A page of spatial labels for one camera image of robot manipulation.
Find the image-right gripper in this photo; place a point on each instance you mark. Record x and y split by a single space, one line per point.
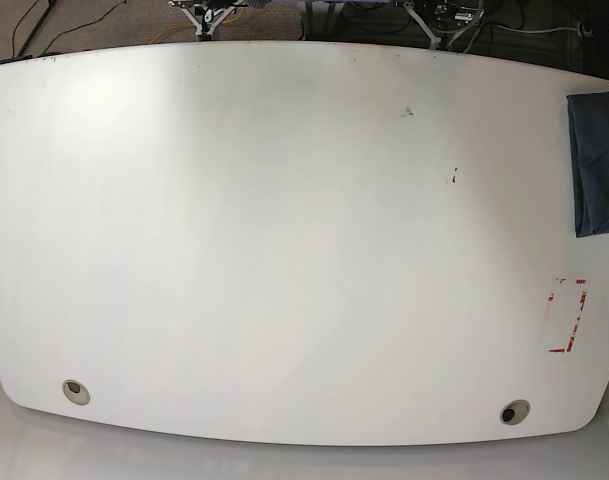
443 22

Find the black tripod stand leg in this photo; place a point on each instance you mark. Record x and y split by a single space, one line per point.
22 50

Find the red tape rectangle marking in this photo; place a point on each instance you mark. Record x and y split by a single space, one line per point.
565 306

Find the left table cable grommet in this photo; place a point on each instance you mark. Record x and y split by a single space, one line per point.
75 392

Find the right table cable grommet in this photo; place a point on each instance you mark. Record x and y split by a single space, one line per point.
515 412

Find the dark blue t-shirt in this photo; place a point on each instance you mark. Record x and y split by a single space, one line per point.
588 121

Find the table cable grommet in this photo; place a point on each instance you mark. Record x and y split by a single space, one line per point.
515 412
75 392

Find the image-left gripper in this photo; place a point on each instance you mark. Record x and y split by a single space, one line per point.
207 15

